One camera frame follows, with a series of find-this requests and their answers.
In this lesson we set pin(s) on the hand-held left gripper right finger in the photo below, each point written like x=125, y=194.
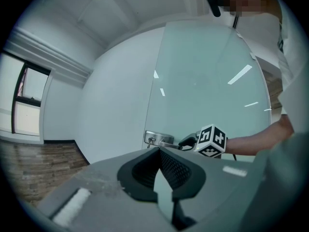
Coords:
x=217, y=192

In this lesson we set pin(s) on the dark framed window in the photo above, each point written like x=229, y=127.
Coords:
x=26, y=100

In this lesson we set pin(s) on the frosted glass door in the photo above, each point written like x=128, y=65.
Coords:
x=205, y=93

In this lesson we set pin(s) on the person's head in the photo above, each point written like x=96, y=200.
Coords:
x=246, y=1

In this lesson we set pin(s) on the person's right forearm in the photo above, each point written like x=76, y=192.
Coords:
x=260, y=139

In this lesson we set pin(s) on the black skirting board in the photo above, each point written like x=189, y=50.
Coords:
x=77, y=149

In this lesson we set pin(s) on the person's white shirt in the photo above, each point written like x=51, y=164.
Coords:
x=297, y=81

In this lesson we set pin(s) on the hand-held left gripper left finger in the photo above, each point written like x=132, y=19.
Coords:
x=101, y=192

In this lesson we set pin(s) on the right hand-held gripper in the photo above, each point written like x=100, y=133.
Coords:
x=211, y=140

